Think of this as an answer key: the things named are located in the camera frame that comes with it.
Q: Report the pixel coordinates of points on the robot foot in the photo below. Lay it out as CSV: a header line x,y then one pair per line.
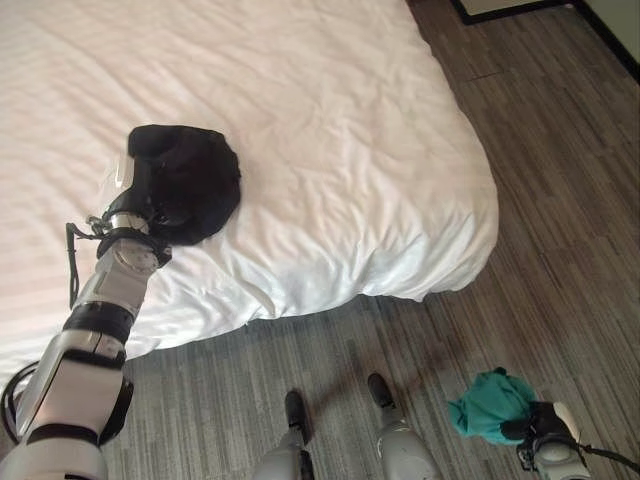
x,y
295,412
382,390

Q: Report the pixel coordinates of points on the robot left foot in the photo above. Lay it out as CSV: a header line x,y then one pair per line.
x,y
295,412

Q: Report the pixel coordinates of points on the white bed sheet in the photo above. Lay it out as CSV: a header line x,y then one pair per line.
x,y
320,150

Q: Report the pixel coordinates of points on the black bordered mat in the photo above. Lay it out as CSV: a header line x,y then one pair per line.
x,y
500,12

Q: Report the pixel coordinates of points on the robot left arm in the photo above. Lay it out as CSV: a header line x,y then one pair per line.
x,y
95,320

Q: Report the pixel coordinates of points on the robot leg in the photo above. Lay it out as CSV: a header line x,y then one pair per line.
x,y
405,445
282,460

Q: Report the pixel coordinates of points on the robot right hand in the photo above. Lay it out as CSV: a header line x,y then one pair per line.
x,y
545,422

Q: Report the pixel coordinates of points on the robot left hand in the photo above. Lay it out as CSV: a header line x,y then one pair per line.
x,y
131,196

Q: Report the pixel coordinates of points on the robot right leg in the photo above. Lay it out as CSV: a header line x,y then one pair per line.
x,y
405,445

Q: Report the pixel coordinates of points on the teal garment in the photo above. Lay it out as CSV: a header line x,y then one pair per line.
x,y
487,405

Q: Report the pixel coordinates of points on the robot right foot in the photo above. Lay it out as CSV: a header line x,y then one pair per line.
x,y
382,390

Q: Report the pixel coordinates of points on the black baseboard strip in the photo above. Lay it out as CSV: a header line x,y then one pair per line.
x,y
610,37

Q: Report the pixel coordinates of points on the black garment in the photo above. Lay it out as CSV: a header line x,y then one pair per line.
x,y
200,170

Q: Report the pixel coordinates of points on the robot left leg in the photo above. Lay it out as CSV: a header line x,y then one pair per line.
x,y
282,460

